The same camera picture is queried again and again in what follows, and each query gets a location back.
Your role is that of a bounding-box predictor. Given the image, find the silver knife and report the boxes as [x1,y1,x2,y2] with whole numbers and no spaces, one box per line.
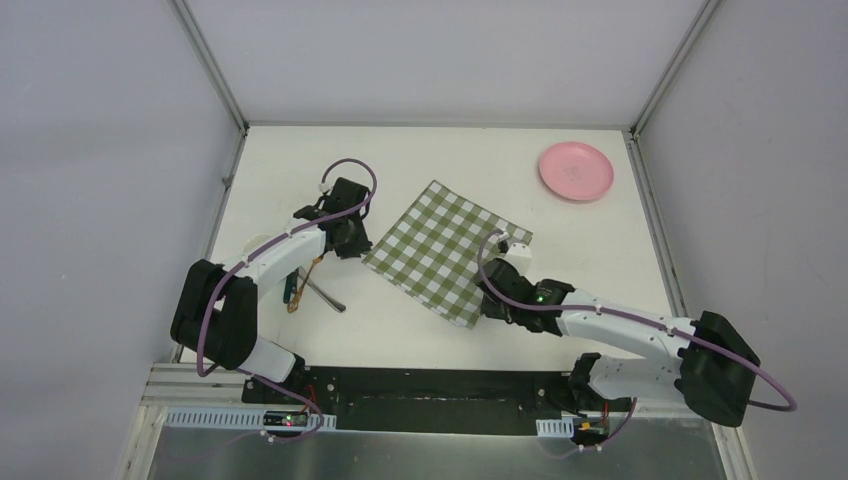
[298,267,347,313]

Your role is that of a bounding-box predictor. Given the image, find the green checkered cloth napkin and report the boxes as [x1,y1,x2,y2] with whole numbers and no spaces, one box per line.
[363,180,533,329]

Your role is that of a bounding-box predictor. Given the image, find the gold fork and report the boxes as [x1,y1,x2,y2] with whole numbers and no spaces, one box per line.
[287,255,324,314]

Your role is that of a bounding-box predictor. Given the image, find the light blue mug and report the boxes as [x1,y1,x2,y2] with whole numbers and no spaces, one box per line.
[242,234,272,259]

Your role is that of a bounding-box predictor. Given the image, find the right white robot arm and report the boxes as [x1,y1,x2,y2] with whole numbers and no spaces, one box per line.
[477,243,761,427]

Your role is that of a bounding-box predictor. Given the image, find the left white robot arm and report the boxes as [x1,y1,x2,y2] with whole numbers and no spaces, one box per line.
[170,177,372,405]

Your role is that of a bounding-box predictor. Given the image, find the pink plate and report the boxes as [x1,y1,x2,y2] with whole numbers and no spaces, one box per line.
[538,141,615,203]

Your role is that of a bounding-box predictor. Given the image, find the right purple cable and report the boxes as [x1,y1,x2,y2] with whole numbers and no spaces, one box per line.
[476,229,798,452]

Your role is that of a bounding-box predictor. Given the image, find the purple cable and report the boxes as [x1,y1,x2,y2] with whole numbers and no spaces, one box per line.
[195,158,379,445]
[476,229,798,452]

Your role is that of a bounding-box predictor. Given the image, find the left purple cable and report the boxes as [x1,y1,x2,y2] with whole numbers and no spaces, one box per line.
[195,158,379,445]

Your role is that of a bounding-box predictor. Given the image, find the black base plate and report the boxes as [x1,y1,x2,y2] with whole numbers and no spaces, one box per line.
[241,366,632,436]

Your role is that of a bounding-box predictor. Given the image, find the aluminium frame rail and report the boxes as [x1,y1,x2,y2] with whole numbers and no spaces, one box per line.
[141,363,247,407]

